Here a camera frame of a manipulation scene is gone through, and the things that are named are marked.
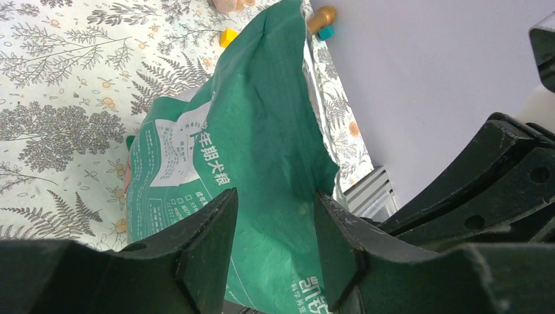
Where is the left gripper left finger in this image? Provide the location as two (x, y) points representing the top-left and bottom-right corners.
(1, 188), (238, 313)

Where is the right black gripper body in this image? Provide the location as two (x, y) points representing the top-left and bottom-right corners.
(378, 105), (554, 250)

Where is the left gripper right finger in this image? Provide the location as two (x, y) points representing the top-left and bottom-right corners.
(314, 192), (554, 313)

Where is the green silver pet food bag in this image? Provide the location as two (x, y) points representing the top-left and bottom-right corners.
(126, 1), (338, 313)

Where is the teal small block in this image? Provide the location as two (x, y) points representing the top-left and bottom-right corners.
(317, 26), (335, 41)

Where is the yellow small block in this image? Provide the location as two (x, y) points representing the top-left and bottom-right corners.
(219, 28), (239, 48)

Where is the gold microphone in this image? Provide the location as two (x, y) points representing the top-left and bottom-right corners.
(307, 5), (337, 35)

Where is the pink cylinder toy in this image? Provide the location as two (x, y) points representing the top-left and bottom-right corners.
(211, 0), (255, 14)

